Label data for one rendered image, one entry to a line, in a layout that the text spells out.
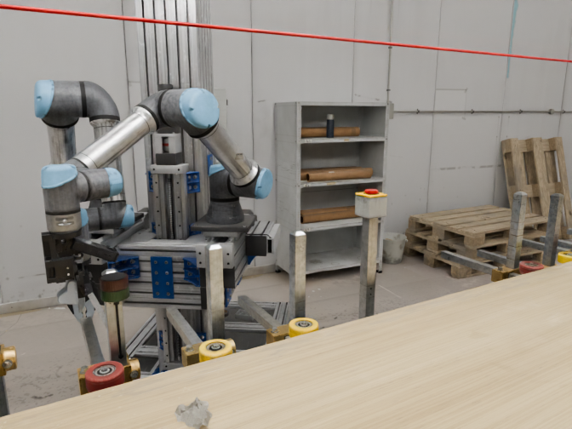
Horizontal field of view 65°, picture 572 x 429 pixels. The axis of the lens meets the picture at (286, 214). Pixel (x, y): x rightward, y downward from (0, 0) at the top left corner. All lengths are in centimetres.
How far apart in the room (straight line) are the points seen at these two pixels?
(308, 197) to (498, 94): 256
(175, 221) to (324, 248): 269
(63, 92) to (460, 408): 137
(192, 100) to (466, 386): 101
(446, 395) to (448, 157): 433
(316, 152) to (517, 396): 341
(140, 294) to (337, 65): 302
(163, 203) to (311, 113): 248
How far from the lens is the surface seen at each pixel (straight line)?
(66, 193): 114
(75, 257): 119
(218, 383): 103
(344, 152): 439
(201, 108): 139
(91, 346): 133
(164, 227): 197
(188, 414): 93
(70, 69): 373
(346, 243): 458
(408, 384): 105
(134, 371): 121
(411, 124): 485
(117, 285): 105
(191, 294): 191
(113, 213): 156
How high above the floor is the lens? 146
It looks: 13 degrees down
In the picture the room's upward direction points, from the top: straight up
